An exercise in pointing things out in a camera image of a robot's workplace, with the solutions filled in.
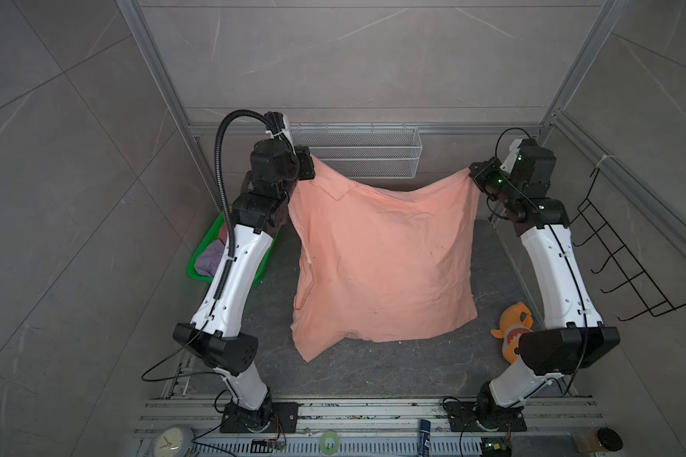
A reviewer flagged aluminium mounting rail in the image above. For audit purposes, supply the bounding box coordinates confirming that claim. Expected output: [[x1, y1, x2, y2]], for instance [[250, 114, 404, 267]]
[[130, 396, 605, 456]]

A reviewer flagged green tape roll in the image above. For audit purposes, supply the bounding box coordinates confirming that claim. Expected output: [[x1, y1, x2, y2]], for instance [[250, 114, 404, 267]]
[[319, 430, 340, 456]]

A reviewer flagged blue spray can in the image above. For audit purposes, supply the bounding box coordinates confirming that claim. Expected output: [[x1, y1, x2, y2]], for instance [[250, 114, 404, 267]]
[[417, 419, 432, 457]]

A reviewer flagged dusty rose t-shirt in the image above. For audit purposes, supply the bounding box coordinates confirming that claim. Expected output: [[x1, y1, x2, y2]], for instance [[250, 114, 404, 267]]
[[218, 223, 229, 246]]

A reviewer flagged brown jar black lid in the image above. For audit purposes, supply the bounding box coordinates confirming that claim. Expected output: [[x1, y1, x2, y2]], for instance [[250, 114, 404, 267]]
[[572, 428, 624, 454]]

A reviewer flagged black wire hook rack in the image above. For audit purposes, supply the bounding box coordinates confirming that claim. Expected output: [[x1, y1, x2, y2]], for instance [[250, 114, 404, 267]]
[[571, 167, 686, 323]]

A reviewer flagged lavender purple t-shirt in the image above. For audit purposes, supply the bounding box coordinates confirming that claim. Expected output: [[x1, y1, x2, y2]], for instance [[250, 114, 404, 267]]
[[194, 239, 226, 279]]

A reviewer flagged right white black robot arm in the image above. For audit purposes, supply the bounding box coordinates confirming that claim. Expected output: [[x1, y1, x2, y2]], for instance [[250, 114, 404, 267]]
[[470, 138, 620, 431]]

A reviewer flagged green plastic laundry basket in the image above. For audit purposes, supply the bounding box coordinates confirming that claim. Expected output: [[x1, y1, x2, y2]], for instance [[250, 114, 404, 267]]
[[186, 210, 281, 288]]

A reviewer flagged small black circuit board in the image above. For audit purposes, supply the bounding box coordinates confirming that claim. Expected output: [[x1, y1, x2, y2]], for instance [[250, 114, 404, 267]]
[[251, 438, 287, 452]]

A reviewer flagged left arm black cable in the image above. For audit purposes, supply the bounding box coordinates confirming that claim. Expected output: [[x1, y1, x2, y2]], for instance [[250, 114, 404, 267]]
[[140, 109, 287, 457]]

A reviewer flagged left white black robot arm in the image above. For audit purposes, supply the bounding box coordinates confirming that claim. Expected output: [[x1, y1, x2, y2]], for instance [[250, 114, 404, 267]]
[[173, 138, 314, 431]]

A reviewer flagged peach pink printed t-shirt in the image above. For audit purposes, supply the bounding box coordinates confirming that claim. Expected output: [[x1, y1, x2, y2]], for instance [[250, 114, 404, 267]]
[[290, 161, 479, 361]]

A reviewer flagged white wire mesh wall basket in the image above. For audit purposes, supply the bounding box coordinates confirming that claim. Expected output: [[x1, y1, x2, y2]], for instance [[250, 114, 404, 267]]
[[292, 127, 422, 179]]

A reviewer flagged small green circuit board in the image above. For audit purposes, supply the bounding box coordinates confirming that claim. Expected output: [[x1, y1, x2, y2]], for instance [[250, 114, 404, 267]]
[[481, 438, 513, 457]]

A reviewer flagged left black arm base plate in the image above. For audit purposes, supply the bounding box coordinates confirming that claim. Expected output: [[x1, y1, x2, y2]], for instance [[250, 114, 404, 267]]
[[218, 402, 299, 434]]

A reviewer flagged white analog clock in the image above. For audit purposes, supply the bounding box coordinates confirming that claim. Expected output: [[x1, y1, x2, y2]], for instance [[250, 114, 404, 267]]
[[150, 425, 194, 457]]

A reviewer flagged orange shark plush toy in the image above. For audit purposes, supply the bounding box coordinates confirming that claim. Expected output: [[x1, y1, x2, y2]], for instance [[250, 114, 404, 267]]
[[491, 302, 534, 364]]

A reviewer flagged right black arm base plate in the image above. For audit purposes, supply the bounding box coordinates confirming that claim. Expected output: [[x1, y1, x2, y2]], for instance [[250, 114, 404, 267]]
[[441, 399, 527, 432]]

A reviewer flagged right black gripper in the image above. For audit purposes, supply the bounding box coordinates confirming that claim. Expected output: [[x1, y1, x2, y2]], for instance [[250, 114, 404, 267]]
[[471, 157, 525, 209]]

